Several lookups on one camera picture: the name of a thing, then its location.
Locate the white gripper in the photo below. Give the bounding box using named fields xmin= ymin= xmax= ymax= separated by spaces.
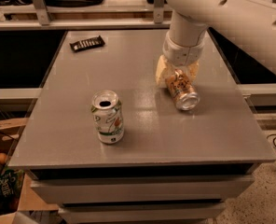
xmin=155 ymin=33 xmax=204 ymax=88

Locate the orange soda can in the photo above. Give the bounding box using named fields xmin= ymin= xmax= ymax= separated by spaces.
xmin=165 ymin=69 xmax=200 ymax=111

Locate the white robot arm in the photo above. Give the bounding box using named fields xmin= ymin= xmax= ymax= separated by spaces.
xmin=163 ymin=0 xmax=276 ymax=75

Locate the green and white soda can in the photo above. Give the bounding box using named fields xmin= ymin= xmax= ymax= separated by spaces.
xmin=91 ymin=91 xmax=124 ymax=144

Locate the black snack bar wrapper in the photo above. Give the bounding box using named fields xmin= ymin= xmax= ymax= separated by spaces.
xmin=70 ymin=35 xmax=105 ymax=52

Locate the grey drawer cabinet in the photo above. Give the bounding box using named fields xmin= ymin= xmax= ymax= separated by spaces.
xmin=10 ymin=30 xmax=276 ymax=224

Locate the cardboard box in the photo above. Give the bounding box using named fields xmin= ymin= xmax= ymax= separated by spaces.
xmin=0 ymin=118 xmax=64 ymax=224

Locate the green printed bag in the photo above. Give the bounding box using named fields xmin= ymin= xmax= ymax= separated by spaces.
xmin=0 ymin=153 xmax=24 ymax=216

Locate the metal shelf rail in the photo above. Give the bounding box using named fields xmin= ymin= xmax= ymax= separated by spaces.
xmin=0 ymin=0 xmax=172 ymax=31

